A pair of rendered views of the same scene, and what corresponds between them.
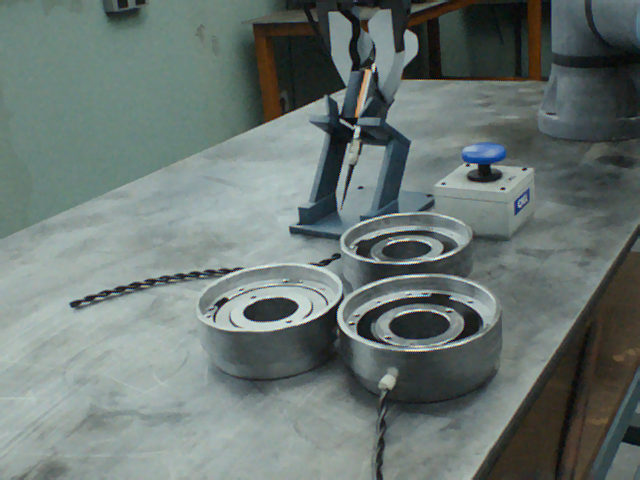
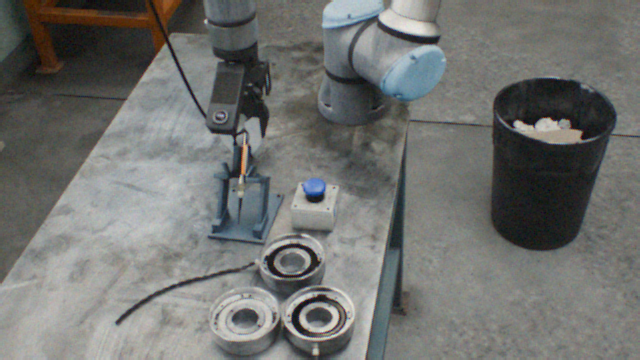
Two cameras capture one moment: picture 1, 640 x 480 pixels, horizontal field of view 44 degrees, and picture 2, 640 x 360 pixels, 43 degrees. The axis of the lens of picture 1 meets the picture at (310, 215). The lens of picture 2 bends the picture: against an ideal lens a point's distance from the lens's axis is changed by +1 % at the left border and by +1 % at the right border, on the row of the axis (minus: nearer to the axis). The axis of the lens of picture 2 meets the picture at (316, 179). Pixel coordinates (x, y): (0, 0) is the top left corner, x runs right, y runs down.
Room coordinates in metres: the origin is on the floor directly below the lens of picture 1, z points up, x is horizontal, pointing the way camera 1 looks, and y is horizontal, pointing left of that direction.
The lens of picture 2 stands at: (-0.27, 0.23, 1.72)
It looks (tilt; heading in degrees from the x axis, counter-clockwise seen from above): 39 degrees down; 337
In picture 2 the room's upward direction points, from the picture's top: 3 degrees counter-clockwise
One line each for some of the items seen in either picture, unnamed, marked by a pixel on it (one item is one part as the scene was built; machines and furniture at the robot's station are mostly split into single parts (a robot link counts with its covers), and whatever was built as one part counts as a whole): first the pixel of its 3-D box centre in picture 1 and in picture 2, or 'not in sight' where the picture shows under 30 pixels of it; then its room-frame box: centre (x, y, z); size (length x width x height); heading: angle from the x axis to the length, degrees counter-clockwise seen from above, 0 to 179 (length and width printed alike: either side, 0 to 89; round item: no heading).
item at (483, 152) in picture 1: (484, 171); (314, 194); (0.69, -0.16, 0.85); 0.04 x 0.04 x 0.05
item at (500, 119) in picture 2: not in sight; (543, 167); (1.18, -1.11, 0.21); 0.34 x 0.34 x 0.43
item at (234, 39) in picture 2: not in sight; (231, 29); (0.78, -0.08, 1.14); 0.08 x 0.08 x 0.05
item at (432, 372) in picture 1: (420, 336); (319, 321); (0.46, -0.06, 0.82); 0.10 x 0.10 x 0.04
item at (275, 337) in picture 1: (272, 320); (245, 322); (0.50, 0.04, 0.82); 0.10 x 0.10 x 0.04
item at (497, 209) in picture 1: (487, 195); (316, 203); (0.69, -0.17, 0.82); 0.08 x 0.07 x 0.05; 144
